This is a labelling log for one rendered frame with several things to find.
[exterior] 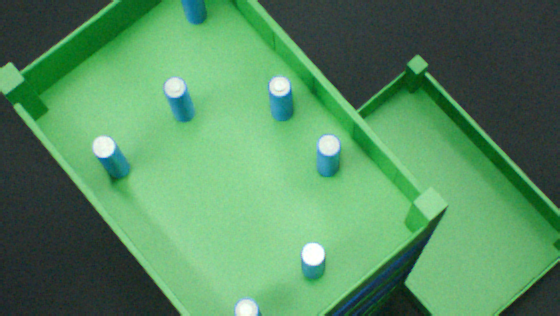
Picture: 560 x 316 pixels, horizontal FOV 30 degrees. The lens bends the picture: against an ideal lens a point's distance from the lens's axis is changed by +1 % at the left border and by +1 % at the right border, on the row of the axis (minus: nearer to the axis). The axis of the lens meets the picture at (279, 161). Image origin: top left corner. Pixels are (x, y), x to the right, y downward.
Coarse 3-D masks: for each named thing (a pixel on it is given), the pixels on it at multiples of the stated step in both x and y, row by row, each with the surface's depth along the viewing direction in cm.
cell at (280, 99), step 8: (272, 80) 81; (280, 80) 81; (288, 80) 81; (272, 88) 81; (280, 88) 80; (288, 88) 81; (272, 96) 81; (280, 96) 81; (288, 96) 81; (272, 104) 83; (280, 104) 82; (288, 104) 83; (272, 112) 85; (280, 112) 84; (288, 112) 85; (280, 120) 86
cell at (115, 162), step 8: (104, 136) 80; (96, 144) 80; (104, 144) 80; (112, 144) 80; (96, 152) 80; (104, 152) 80; (112, 152) 80; (120, 152) 82; (104, 160) 80; (112, 160) 81; (120, 160) 82; (112, 168) 83; (120, 168) 83; (128, 168) 85; (120, 176) 85
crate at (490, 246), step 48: (384, 96) 135; (432, 96) 136; (432, 144) 135; (480, 144) 133; (480, 192) 133; (528, 192) 131; (432, 240) 132; (480, 240) 132; (528, 240) 132; (432, 288) 131; (480, 288) 130
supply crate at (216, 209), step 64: (128, 0) 85; (64, 64) 86; (128, 64) 88; (192, 64) 88; (256, 64) 88; (64, 128) 87; (128, 128) 87; (192, 128) 87; (256, 128) 86; (320, 128) 86; (128, 192) 85; (192, 192) 85; (256, 192) 85; (320, 192) 85; (384, 192) 85; (192, 256) 84; (256, 256) 84; (384, 256) 83
